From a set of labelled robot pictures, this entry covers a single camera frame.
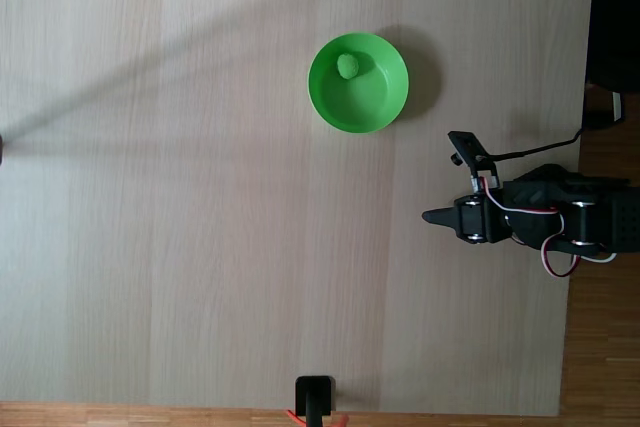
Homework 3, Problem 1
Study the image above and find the red white servo wire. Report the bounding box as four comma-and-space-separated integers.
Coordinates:
480, 187, 565, 239
541, 232, 618, 279

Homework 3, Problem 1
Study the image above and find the black clamp with orange handles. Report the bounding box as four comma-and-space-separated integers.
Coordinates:
284, 375, 350, 427

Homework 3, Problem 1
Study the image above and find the green pompom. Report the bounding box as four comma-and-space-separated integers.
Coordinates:
336, 52, 362, 80

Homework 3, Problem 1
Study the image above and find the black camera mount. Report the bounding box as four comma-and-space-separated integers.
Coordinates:
446, 130, 502, 192

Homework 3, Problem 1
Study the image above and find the black camera cable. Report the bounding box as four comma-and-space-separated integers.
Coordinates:
485, 125, 587, 160

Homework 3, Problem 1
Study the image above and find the green plastic bowl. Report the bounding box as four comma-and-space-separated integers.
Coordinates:
307, 32, 410, 135

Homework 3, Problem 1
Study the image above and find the black object with white edge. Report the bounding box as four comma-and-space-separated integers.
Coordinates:
583, 90, 627, 131

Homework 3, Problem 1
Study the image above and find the black furniture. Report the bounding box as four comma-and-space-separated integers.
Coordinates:
583, 0, 640, 94

